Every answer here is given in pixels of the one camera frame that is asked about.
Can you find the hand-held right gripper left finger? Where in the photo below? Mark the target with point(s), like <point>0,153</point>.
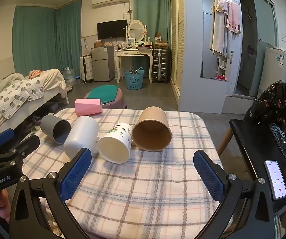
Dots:
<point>75,175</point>

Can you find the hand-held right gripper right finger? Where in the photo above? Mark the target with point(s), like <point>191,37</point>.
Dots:
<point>209,176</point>

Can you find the grey cup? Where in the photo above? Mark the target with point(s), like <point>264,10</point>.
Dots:
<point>49,125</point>

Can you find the frosted white cup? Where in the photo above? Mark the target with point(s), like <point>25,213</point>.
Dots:
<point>82,135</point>

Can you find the white leaf print cup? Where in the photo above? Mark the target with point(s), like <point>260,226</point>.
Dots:
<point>114,147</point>

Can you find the brown paper cup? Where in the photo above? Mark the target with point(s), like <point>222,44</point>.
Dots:
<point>153,129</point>

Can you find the person's left hand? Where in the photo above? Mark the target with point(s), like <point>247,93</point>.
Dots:
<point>4,205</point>

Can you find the leaf patterned quilt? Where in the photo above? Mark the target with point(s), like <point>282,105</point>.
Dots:
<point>13,97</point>

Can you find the white smartphone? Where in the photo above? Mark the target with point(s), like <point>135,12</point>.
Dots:
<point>275,179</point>

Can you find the bed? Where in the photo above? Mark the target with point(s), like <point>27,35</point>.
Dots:
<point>51,79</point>

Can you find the plaid table cloth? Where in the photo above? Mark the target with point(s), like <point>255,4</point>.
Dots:
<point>143,191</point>

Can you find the pink box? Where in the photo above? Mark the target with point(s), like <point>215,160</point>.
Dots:
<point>87,107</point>

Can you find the clear water jug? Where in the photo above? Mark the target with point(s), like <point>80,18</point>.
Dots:
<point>69,77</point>

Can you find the green seat cushion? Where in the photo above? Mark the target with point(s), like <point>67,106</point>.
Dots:
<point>102,94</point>

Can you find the pink stool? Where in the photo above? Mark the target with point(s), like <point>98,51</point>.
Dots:
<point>120,99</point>

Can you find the white suitcase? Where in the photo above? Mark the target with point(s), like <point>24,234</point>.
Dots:
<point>86,68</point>

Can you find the black floral bag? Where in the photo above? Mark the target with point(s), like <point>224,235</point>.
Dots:
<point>280,109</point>

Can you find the wide teal curtain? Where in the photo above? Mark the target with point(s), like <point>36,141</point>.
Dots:
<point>38,37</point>

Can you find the silver fridge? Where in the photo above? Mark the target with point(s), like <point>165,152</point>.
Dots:
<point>103,64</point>

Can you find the blue laundry basket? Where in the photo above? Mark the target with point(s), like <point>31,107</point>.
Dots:
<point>133,81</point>

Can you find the dark ribbed suitcase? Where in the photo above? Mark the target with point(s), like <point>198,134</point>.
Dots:
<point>160,66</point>

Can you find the white washing machine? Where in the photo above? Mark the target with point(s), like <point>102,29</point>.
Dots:
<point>277,72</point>

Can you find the white vanity desk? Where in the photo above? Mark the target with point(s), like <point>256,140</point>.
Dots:
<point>133,52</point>

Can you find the slatted wardrobe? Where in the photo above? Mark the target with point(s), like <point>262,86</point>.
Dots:
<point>177,42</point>

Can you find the black television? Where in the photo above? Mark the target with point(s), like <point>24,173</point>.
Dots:
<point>112,29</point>

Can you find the wooden crate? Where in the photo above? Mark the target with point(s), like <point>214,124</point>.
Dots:
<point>161,43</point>

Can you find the grey hanging towel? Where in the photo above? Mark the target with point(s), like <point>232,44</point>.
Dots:
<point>217,29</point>

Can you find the oval vanity mirror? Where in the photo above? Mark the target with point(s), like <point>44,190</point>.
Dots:
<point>136,31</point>

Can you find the pink hanging towel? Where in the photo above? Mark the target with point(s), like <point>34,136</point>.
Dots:
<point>233,17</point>

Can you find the narrow teal curtain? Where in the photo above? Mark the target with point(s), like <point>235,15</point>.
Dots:
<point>155,12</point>

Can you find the tall wall mirror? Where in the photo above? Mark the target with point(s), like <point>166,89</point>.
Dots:
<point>209,62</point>

